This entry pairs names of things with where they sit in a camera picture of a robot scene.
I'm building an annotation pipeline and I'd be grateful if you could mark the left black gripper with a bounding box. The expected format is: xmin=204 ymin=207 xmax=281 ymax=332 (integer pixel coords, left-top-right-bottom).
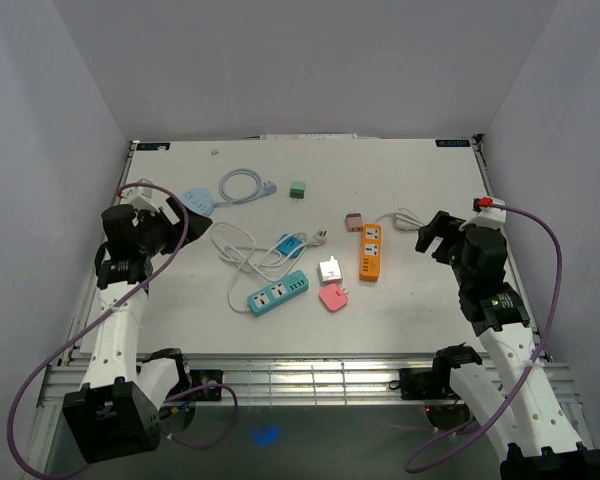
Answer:
xmin=136 ymin=196 xmax=212 ymax=258

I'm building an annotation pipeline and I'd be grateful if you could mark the round light blue power strip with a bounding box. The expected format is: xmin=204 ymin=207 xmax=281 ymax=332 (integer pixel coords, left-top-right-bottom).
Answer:
xmin=180 ymin=187 xmax=215 ymax=217

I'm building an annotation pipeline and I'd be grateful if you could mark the white silver plug adapter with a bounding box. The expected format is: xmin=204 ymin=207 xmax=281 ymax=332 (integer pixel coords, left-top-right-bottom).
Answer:
xmin=317 ymin=256 xmax=343 ymax=286

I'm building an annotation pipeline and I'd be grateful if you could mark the green plug adapter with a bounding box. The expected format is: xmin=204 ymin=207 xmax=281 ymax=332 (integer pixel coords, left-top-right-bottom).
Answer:
xmin=289 ymin=180 xmax=306 ymax=200

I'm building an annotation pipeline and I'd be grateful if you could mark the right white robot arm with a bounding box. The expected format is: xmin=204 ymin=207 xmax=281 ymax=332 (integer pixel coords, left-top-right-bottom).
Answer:
xmin=415 ymin=205 xmax=600 ymax=479

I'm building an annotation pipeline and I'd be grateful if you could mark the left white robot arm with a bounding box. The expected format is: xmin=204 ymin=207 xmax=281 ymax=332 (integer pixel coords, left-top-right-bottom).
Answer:
xmin=63 ymin=194 xmax=212 ymax=464

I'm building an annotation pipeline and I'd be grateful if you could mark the brown pink plug adapter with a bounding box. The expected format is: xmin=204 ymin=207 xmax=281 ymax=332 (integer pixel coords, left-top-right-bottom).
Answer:
xmin=345 ymin=212 xmax=364 ymax=233

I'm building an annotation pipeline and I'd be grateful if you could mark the orange power strip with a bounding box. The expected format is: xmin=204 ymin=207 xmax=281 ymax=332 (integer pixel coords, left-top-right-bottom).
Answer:
xmin=359 ymin=224 xmax=382 ymax=282

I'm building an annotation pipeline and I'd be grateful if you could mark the left blue corner label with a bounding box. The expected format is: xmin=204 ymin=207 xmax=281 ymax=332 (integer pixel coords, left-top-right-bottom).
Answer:
xmin=136 ymin=142 xmax=171 ymax=151

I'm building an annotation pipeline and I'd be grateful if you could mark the blue corner label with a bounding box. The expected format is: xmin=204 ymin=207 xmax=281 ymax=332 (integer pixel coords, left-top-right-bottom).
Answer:
xmin=435 ymin=139 xmax=471 ymax=148
xmin=136 ymin=142 xmax=171 ymax=151

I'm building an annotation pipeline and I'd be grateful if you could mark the small blue square socket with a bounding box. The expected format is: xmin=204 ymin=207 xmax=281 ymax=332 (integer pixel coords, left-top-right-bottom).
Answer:
xmin=275 ymin=234 xmax=305 ymax=259

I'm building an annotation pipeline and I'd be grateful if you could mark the right blue corner label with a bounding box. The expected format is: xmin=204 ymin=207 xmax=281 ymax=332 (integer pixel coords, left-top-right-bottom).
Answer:
xmin=435 ymin=139 xmax=471 ymax=148

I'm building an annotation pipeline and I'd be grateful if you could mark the teal power strip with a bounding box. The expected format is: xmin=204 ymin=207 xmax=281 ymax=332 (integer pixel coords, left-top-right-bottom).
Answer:
xmin=247 ymin=270 xmax=309 ymax=317

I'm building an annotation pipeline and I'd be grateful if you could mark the white cable with plug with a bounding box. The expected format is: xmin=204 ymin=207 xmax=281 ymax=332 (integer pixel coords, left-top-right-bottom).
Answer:
xmin=209 ymin=222 xmax=329 ymax=315

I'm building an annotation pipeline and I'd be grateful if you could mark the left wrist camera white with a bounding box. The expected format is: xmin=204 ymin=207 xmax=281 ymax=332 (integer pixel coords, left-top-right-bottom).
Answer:
xmin=123 ymin=178 xmax=162 ymax=212

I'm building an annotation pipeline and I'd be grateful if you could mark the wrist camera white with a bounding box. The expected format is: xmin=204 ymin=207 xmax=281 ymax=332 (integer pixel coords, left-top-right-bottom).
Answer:
xmin=459 ymin=196 xmax=506 ymax=231
xmin=123 ymin=178 xmax=162 ymax=212

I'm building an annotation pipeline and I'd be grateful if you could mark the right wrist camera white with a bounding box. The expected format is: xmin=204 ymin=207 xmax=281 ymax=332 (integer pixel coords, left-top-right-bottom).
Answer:
xmin=459 ymin=196 xmax=506 ymax=231

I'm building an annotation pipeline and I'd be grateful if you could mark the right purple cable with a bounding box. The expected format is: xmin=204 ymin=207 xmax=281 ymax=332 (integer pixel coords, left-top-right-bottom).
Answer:
xmin=403 ymin=204 xmax=564 ymax=474

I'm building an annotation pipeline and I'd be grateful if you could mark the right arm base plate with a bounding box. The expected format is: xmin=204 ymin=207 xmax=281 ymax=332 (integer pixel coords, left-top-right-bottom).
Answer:
xmin=399 ymin=368 xmax=441 ymax=400

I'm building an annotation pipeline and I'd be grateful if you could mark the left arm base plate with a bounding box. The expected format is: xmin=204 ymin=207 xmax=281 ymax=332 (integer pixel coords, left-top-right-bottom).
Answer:
xmin=189 ymin=369 xmax=224 ymax=402

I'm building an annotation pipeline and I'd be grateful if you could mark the aluminium frame rail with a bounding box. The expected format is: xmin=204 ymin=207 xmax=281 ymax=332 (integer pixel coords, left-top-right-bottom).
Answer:
xmin=38 ymin=356 xmax=580 ymax=407

